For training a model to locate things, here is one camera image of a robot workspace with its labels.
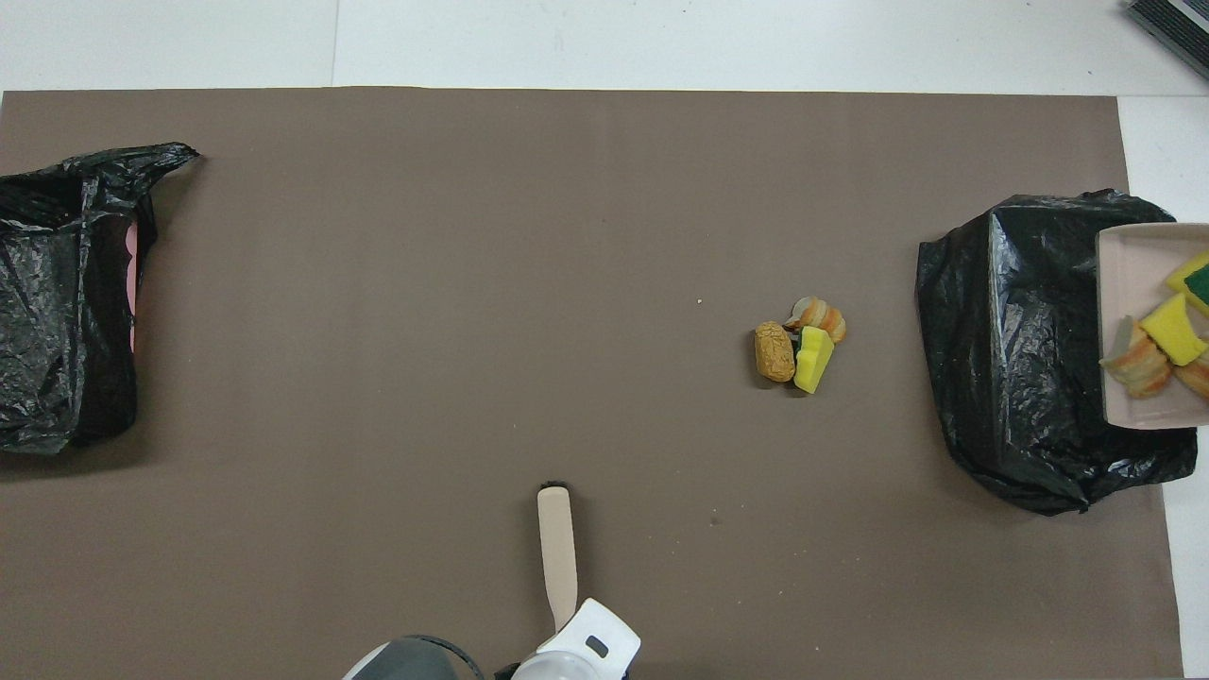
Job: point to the brown bread roll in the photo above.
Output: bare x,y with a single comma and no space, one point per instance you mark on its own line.
774,351

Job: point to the beige hand brush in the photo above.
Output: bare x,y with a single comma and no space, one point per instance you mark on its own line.
557,538

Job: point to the yellow sponge wedge green base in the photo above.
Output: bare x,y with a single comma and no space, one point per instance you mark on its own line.
814,364

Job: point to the beige plastic dustpan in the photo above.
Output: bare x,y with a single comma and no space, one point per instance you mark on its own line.
1133,274

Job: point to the green and yellow sponge piece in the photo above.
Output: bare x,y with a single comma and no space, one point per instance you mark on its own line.
1195,279

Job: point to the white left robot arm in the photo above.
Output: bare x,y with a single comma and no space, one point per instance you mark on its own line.
581,652

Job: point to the black plastic trash bag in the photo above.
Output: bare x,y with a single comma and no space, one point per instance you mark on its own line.
1020,331
57,255

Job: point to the pink plastic bin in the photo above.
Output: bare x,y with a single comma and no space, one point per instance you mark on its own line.
132,274

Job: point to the brown table mat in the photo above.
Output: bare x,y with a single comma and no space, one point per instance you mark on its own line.
283,142

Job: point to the dark grey ribbed object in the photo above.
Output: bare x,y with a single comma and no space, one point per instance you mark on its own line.
1176,24

